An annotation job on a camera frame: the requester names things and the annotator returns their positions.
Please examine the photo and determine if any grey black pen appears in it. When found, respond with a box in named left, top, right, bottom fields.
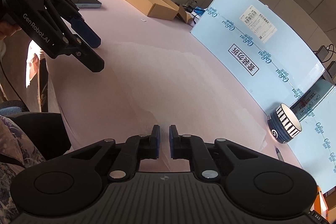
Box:
left=274, top=146, right=284, bottom=162

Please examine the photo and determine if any striped blue ceramic bowl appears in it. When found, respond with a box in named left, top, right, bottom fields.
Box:
left=267, top=103, right=302, bottom=144

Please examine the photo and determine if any blue tissue box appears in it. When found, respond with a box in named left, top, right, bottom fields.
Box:
left=191, top=6, right=205, bottom=19

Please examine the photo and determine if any large light blue box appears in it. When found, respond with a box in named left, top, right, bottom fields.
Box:
left=191, top=0, right=325, bottom=114

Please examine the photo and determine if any orange flat box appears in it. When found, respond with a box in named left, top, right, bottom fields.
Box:
left=311, top=186, right=328, bottom=220

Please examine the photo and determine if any black power adapter middle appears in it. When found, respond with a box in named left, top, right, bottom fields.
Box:
left=326, top=61, right=336, bottom=78

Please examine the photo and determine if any black power adapter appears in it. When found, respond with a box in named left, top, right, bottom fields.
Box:
left=315, top=46, right=329, bottom=62
left=326, top=61, right=336, bottom=78

